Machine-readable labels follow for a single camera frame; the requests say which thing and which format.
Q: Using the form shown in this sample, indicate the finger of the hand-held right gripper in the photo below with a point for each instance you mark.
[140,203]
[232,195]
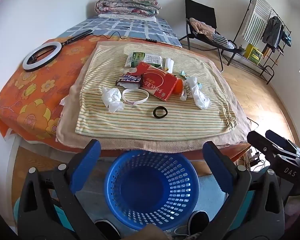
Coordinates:
[281,140]
[261,143]

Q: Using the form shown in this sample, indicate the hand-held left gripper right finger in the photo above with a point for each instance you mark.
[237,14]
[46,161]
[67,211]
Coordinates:
[218,165]

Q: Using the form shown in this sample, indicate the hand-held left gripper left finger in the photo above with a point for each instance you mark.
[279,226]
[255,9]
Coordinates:
[86,160]

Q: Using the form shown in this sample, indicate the blue plastic basket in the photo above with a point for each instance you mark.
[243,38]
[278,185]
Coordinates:
[130,205]

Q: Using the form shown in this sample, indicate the small colourful tube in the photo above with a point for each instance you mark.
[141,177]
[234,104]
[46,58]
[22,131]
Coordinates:
[183,73]

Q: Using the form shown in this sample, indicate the beige towel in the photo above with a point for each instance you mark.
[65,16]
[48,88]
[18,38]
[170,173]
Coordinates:
[72,127]

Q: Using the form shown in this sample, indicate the black white sneaker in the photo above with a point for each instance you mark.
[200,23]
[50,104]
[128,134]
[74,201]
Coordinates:
[197,221]
[107,230]

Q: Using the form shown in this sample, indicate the crumpled white tissue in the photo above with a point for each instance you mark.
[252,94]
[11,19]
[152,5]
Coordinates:
[111,97]

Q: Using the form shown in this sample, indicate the white plastic bag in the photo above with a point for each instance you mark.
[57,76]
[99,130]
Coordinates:
[198,97]

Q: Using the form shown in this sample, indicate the striped yellow towel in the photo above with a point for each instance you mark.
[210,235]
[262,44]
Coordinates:
[150,127]

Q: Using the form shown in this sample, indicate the white silicone wristband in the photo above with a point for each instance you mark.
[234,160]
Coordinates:
[126,100]

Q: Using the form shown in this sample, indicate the black drying rack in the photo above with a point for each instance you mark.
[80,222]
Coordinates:
[265,67]

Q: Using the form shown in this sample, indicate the yellow plastic crate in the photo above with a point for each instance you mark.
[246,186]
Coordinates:
[253,53]

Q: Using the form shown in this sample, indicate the purple black wrapper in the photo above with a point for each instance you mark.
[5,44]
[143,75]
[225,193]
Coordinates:
[128,79]

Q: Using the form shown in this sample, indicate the red cardboard box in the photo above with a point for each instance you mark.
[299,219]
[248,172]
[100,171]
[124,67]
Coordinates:
[160,85]

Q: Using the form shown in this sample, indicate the teal hanging garment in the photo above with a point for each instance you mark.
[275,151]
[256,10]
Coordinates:
[287,38]

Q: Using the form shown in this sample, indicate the dark hanging jacket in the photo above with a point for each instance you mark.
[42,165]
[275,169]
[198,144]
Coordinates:
[272,32]

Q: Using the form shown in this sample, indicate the striped garment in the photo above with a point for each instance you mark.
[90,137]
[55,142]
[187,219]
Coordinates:
[222,41]

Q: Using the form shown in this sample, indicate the white colourful print packet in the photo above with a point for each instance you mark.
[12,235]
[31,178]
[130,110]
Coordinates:
[169,64]

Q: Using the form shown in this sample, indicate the green white milk carton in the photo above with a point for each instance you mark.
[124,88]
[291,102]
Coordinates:
[136,58]

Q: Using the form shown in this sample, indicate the green striped hanging towel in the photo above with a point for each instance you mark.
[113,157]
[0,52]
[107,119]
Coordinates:
[257,15]

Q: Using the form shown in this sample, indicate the pink beige clothes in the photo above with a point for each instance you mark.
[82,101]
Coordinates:
[201,26]

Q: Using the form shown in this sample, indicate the black inline remote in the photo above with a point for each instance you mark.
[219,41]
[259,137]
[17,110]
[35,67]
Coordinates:
[151,40]

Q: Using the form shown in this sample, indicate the blue plaid bedsheet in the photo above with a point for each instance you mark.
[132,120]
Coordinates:
[130,28]

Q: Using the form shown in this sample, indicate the black folding chair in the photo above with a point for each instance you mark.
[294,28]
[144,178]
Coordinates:
[200,8]

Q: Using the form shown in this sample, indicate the folded floral quilt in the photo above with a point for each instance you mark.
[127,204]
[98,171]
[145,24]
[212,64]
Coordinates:
[127,5]

